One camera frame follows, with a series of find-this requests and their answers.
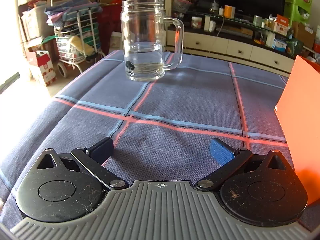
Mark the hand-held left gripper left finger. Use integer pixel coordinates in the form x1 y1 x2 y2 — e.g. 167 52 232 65
36 137 129 190

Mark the glass-top television stand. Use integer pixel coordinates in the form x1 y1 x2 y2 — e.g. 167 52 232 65
165 10 320 77

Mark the red and white carton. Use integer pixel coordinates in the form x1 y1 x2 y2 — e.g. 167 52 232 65
26 50 57 87

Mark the pink plastic basket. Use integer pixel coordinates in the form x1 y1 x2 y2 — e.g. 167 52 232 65
173 0 193 13

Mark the brown cardboard box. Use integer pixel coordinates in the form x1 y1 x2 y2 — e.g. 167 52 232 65
291 21 317 49

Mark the clear glass mug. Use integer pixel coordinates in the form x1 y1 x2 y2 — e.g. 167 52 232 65
121 0 185 82

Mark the orange cardboard box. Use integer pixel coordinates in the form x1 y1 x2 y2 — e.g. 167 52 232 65
274 55 320 207

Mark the orange and white packet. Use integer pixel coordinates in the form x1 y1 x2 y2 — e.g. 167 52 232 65
272 15 292 35

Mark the green plastic storage rack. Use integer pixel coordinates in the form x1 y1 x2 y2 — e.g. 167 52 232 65
284 0 313 28

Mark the blue checked tablecloth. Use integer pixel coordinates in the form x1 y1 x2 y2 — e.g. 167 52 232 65
0 50 320 233

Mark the blue and white packet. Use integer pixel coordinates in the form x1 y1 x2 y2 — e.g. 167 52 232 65
274 39 288 52

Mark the translucent plastic storage bin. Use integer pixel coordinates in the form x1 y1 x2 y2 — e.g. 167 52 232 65
21 5 54 40

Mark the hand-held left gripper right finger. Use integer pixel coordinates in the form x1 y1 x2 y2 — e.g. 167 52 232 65
195 137 288 192

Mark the orange cylindrical container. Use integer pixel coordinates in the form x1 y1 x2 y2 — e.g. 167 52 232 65
224 5 235 19

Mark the green foil packet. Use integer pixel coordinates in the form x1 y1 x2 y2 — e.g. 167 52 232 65
286 39 304 57

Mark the white wire shopping cart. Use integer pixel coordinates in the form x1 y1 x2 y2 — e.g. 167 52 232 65
44 0 107 78

